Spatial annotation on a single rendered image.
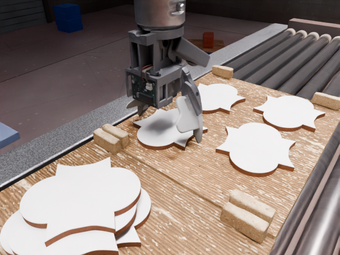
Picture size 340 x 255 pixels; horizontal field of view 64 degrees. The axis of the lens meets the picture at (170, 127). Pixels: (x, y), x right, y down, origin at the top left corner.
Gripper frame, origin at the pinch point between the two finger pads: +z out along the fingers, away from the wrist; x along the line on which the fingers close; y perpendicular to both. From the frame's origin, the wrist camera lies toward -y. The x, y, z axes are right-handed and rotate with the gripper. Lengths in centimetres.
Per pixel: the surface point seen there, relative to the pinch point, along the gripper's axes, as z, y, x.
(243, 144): -0.5, -3.3, 14.1
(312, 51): 3, -75, 7
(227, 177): 0.5, 4.7, 15.6
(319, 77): 3, -50, 15
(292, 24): 1, -102, -11
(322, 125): 0.7, -20.6, 23.1
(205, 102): -0.4, -12.1, 0.4
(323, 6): 61, -508, -84
